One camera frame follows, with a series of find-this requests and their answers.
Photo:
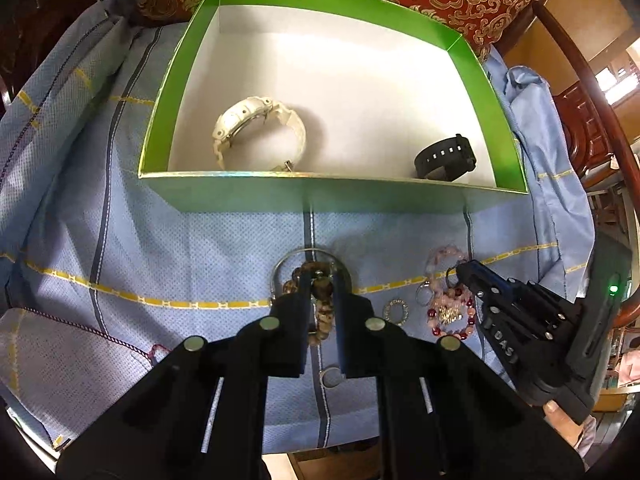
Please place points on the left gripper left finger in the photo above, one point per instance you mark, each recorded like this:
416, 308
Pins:
200, 413

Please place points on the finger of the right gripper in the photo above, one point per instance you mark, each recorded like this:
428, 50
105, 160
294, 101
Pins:
472, 272

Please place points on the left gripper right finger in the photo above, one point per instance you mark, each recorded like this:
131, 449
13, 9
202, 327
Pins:
442, 412

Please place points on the black wrist watch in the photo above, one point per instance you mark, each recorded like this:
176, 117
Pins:
446, 160

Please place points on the silver bangle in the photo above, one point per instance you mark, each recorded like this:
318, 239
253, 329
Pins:
295, 264

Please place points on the operator right hand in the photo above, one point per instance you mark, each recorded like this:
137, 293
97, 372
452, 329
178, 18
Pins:
562, 423

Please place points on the light blue cloth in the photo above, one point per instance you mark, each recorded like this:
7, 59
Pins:
101, 278

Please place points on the green cardboard box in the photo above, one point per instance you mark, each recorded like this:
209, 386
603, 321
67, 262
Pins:
374, 84

